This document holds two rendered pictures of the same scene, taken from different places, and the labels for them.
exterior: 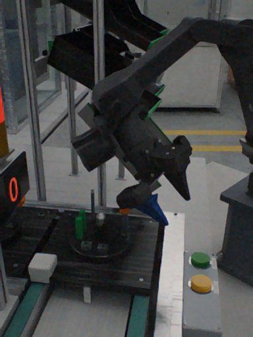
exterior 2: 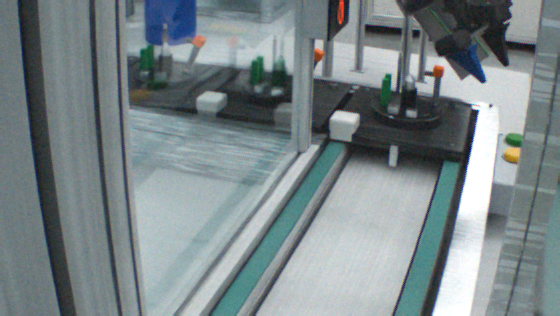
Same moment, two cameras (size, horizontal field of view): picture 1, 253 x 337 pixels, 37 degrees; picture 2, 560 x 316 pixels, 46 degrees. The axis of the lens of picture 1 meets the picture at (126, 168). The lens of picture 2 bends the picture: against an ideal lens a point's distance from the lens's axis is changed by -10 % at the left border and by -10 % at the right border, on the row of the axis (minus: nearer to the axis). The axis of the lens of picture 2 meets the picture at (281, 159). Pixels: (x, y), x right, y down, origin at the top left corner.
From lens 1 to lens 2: 0.57 m
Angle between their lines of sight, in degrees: 9
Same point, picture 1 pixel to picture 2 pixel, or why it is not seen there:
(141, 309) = (451, 170)
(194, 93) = (520, 21)
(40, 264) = (343, 118)
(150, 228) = (462, 110)
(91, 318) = (397, 179)
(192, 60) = not seen: outside the picture
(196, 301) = (507, 167)
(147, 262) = (459, 134)
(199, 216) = (517, 126)
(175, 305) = (487, 168)
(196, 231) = not seen: hidden behind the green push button
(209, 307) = not seen: hidden behind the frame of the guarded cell
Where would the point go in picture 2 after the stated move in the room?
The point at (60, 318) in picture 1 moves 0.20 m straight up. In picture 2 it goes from (362, 176) to (370, 64)
